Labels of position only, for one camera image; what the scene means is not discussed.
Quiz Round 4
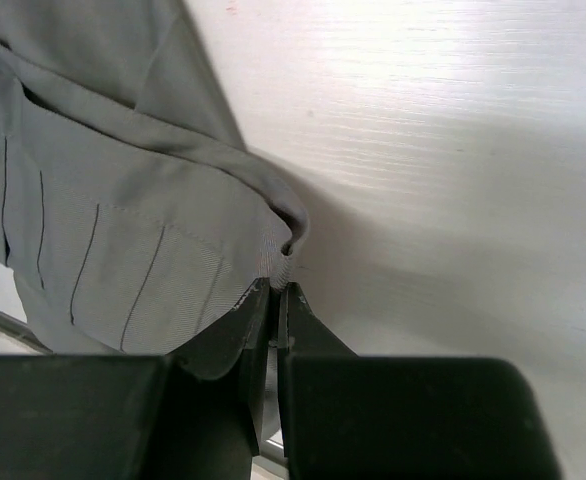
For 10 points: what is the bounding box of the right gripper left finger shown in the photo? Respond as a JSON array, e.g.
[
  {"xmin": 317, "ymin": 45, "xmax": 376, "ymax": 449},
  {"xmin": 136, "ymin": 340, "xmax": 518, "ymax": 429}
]
[{"xmin": 171, "ymin": 278, "xmax": 271, "ymax": 456}]

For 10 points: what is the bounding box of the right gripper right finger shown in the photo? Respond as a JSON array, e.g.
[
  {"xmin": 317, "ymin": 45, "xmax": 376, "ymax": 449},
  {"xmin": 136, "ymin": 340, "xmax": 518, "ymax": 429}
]
[{"xmin": 276, "ymin": 282, "xmax": 356, "ymax": 458}]

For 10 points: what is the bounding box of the grey pleated skirt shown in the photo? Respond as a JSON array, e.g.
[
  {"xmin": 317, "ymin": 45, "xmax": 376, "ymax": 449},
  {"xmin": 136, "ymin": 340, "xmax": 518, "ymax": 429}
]
[{"xmin": 0, "ymin": 1, "xmax": 309, "ymax": 354}]

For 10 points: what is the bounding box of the aluminium front rail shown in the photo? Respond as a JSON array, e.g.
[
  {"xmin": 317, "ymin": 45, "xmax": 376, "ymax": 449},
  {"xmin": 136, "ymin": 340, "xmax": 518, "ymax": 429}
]
[{"xmin": 0, "ymin": 311, "xmax": 52, "ymax": 354}]

